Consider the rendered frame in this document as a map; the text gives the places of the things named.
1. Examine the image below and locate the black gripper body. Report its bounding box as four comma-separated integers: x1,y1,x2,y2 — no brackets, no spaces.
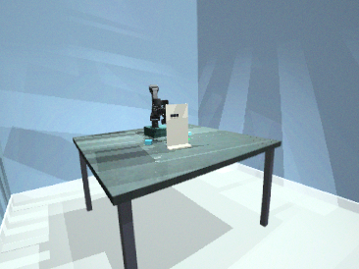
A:
160,100,169,125

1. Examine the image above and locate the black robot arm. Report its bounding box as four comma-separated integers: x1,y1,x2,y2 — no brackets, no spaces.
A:
149,84,162,128

